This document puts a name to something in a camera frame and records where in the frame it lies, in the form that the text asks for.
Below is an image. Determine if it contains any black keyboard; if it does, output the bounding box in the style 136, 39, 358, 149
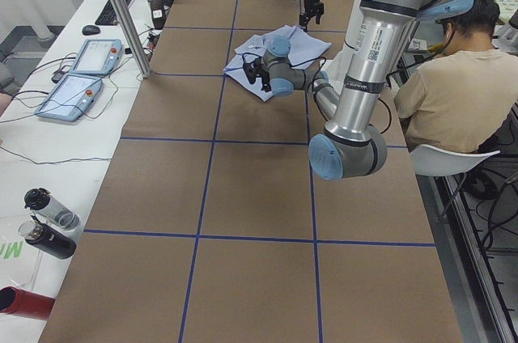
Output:
95, 0, 138, 27

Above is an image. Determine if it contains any blue striped button shirt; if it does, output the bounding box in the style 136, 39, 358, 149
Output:
223, 25, 332, 102

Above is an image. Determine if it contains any teach pendant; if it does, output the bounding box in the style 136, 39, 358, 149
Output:
34, 74, 103, 122
69, 39, 124, 76

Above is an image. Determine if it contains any aluminium frame post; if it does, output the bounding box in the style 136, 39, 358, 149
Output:
110, 0, 151, 78

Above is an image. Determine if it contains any white chair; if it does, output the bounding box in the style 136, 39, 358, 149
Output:
408, 143, 503, 222

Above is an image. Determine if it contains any red bottle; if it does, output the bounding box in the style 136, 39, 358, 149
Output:
1, 286, 55, 320

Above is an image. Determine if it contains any clear water bottle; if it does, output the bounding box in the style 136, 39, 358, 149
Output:
24, 188, 80, 231

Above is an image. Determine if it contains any lower teach pendant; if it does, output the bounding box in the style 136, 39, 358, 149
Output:
34, 74, 103, 122

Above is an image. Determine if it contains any upper teach pendant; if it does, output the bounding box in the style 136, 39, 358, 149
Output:
69, 39, 124, 76

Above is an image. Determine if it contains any black computer mouse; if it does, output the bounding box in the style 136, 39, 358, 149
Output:
82, 24, 100, 36

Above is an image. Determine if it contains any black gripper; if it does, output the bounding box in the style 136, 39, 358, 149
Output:
299, 0, 325, 31
243, 57, 270, 92

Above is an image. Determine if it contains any seated person beige shirt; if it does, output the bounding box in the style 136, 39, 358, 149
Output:
394, 0, 517, 154

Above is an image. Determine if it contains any black water bottle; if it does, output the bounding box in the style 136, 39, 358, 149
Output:
18, 220, 76, 260

